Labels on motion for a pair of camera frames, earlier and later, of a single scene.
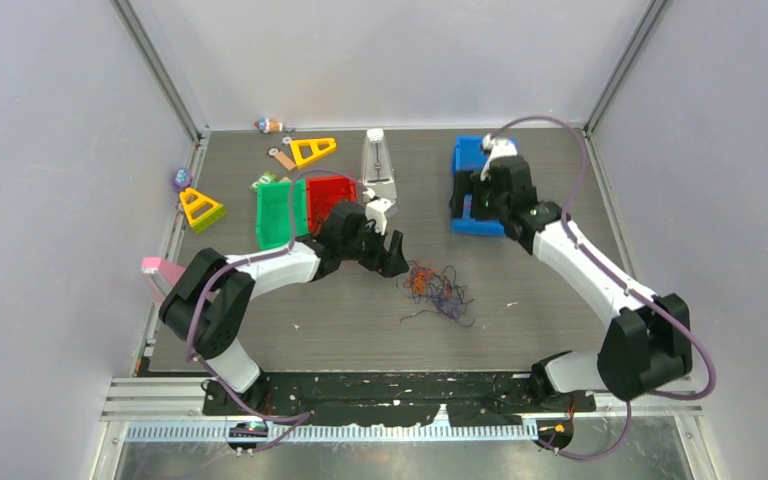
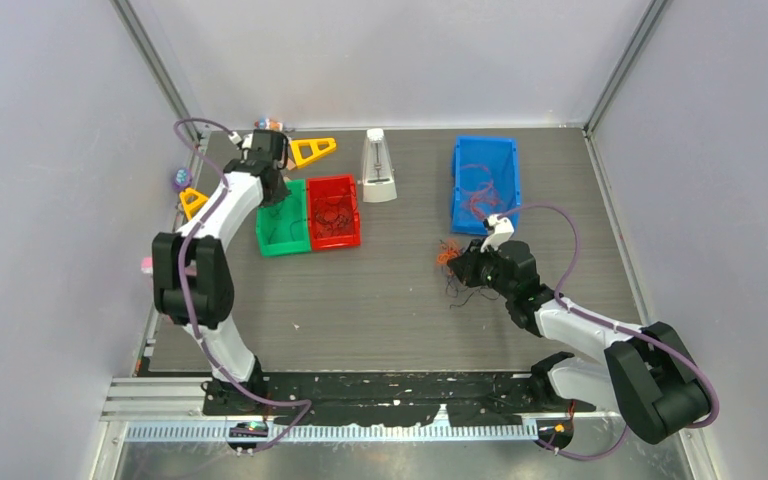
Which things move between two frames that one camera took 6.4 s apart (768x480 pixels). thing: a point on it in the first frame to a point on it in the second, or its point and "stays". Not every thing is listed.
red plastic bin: (323, 192) stays
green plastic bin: (273, 213) stays
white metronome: (377, 173) stays
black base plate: (496, 398) stays
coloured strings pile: (451, 307) to (290, 231)
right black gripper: (469, 183) to (465, 266)
